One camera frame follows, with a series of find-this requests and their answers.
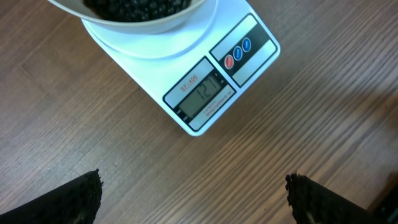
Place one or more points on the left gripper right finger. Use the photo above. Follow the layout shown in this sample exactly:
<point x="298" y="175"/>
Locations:
<point x="314" y="203"/>

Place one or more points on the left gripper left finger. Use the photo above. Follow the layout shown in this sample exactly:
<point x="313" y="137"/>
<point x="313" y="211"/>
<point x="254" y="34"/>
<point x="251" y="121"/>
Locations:
<point x="77" y="201"/>

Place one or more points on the white digital kitchen scale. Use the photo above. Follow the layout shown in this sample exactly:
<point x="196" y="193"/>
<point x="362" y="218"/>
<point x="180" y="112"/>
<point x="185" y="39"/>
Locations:
<point x="196" y="71"/>

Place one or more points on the white bowl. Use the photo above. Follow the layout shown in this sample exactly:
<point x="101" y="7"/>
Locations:
<point x="79" y="9"/>

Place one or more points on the black beans in bowl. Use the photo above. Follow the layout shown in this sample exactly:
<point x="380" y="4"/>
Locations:
<point x="135" y="10"/>

